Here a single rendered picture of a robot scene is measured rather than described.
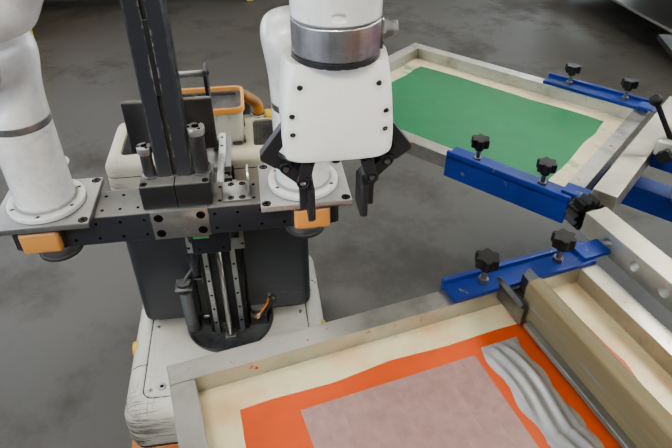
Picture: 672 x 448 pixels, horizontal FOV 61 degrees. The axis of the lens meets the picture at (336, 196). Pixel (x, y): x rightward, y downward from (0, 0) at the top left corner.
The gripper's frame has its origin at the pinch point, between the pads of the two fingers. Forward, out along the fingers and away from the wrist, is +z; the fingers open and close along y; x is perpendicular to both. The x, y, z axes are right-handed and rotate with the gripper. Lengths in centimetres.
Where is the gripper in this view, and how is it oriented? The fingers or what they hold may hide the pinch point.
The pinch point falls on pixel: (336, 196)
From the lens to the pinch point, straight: 57.4
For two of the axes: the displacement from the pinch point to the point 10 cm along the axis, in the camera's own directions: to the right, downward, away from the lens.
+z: 0.0, 8.1, 5.8
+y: -9.9, 0.9, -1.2
